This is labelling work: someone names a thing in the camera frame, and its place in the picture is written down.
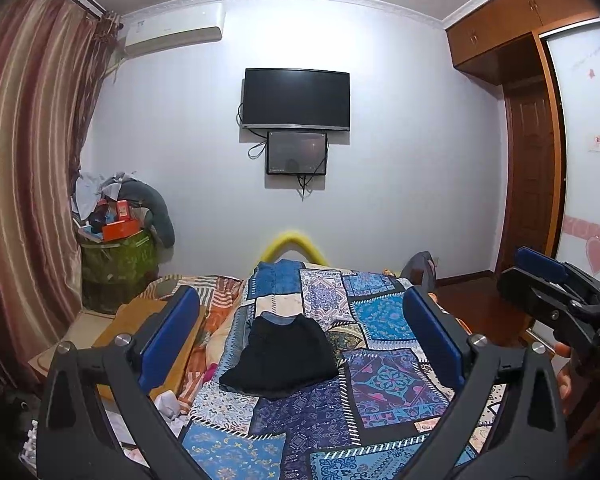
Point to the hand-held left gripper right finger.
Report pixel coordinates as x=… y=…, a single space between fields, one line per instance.
x=432 y=330

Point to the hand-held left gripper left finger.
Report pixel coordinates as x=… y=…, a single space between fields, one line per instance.
x=172 y=330

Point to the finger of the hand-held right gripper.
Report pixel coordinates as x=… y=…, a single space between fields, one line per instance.
x=540 y=262

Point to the black pants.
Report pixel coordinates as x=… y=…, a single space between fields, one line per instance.
x=280 y=360

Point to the person's right hand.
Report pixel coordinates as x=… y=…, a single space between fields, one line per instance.
x=564 y=385

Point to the wooden lap desk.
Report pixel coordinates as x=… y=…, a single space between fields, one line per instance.
x=125 y=312

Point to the orange striped bed sheet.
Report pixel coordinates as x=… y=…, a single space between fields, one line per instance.
x=220 y=305

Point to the dark grey cloth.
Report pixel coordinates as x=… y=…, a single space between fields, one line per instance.
x=420 y=270

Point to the crumpled white paper bag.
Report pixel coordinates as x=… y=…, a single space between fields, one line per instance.
x=171 y=405

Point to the blue patchwork blanket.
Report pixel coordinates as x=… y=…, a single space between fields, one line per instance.
x=380 y=385

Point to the green fabric hamper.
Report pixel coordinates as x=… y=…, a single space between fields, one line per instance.
x=120 y=270

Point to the brown wooden door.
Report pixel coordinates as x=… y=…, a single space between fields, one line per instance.
x=532 y=175

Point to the white sliding wardrobe door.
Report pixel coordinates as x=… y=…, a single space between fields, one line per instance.
x=587 y=185

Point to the blue jeans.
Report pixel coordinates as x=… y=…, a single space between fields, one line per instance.
x=280 y=318

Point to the orange box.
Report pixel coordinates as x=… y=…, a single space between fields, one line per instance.
x=122 y=230

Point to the grey neck pillow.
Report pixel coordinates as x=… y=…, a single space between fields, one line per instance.
x=157 y=205

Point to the yellow foam tube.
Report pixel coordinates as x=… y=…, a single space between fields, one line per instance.
x=290 y=240

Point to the crumpled white papers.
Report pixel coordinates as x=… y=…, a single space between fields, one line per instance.
x=87 y=190

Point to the stack of white boxes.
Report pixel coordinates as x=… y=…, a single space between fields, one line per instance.
x=30 y=442

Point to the striped brown curtain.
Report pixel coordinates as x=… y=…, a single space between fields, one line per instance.
x=30 y=160

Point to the wooden overhead cabinet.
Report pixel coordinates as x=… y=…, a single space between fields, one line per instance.
x=505 y=25

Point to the white air conditioner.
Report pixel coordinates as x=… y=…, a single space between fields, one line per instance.
x=172 y=30

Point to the small black wall screen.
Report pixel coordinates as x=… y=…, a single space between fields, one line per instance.
x=297 y=152

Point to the black wall television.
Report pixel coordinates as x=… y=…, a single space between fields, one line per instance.
x=296 y=97

